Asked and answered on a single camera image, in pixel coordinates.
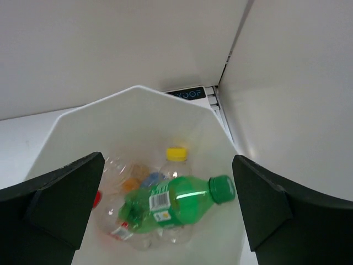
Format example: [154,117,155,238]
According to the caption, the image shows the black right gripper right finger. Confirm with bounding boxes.
[232,155,352,264]

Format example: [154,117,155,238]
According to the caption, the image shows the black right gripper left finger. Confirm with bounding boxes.
[1,152,105,264]

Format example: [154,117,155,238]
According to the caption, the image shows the green plastic bottle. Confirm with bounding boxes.
[118,175,236,234]

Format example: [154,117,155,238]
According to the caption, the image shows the blue label plastic bottle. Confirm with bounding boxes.
[140,172,167,188]

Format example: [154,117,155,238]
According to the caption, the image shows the yellow cap clear bottle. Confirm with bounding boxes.
[103,146,190,194]

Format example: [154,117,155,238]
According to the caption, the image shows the red label clear bottle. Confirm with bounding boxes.
[92,190,153,251]

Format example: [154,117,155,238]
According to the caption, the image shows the white octagonal plastic bin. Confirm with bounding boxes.
[27,86,245,264]

